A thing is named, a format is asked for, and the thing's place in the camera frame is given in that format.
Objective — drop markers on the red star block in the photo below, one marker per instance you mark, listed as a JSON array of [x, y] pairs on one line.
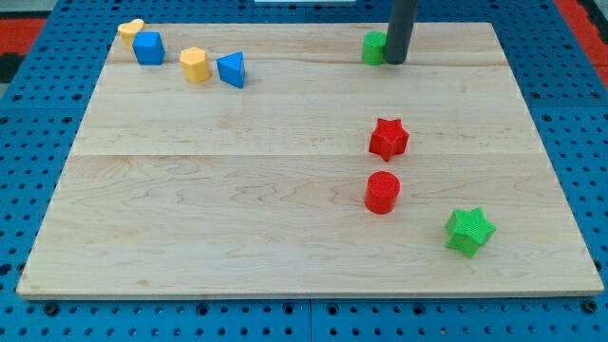
[[388, 139]]

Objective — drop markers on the green star block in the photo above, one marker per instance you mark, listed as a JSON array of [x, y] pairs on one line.
[[468, 231]]

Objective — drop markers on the light wooden board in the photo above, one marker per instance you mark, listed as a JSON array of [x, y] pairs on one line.
[[180, 190]]

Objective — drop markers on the red cylinder block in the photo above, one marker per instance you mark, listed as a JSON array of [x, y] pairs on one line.
[[382, 192]]

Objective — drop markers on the blue triangle block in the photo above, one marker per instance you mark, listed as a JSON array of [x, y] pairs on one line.
[[231, 69]]

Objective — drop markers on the green cylinder block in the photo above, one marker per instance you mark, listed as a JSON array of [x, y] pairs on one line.
[[373, 48]]

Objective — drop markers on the yellow hexagon block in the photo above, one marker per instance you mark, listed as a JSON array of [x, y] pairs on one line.
[[194, 64]]

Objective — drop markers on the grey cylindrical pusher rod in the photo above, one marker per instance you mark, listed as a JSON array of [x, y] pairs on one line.
[[400, 28]]

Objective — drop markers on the blue cube block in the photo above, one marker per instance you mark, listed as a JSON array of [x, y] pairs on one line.
[[148, 48]]

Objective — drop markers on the yellow heart block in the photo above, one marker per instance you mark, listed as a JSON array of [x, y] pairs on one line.
[[128, 31]]

